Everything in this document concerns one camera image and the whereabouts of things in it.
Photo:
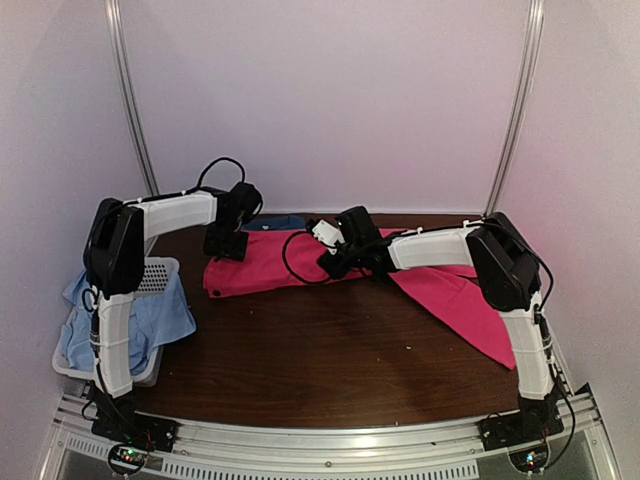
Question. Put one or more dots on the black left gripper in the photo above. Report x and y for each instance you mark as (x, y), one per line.
(211, 250)

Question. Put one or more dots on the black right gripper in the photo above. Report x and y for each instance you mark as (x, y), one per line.
(336, 271)

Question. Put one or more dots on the dark blue polo shirt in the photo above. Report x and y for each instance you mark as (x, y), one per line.
(278, 223)

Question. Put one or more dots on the red garment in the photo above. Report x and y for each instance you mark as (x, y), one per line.
(446, 292)

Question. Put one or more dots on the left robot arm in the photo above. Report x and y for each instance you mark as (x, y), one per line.
(114, 259)

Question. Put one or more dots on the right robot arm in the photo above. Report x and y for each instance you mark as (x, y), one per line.
(506, 268)

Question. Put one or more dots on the white plastic laundry basket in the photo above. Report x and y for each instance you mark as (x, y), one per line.
(155, 279)

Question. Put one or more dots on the light blue garment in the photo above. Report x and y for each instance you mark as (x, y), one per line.
(155, 320)

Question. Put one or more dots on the left circuit board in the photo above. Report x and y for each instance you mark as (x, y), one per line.
(125, 459)

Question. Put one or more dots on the circuit board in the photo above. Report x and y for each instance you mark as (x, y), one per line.
(125, 459)
(530, 460)

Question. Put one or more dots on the right circuit board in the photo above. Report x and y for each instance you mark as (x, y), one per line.
(530, 460)

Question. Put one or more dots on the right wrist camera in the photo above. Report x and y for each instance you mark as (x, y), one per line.
(326, 234)

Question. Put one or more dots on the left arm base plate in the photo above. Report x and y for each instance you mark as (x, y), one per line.
(149, 433)

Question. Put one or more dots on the left aluminium frame post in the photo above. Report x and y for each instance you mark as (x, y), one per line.
(118, 43)

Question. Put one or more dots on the aluminium frame post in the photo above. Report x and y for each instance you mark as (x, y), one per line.
(529, 59)
(118, 43)

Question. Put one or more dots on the aluminium front rail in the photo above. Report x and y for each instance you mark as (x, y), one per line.
(441, 450)

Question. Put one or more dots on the right aluminium frame post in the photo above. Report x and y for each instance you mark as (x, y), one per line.
(529, 59)

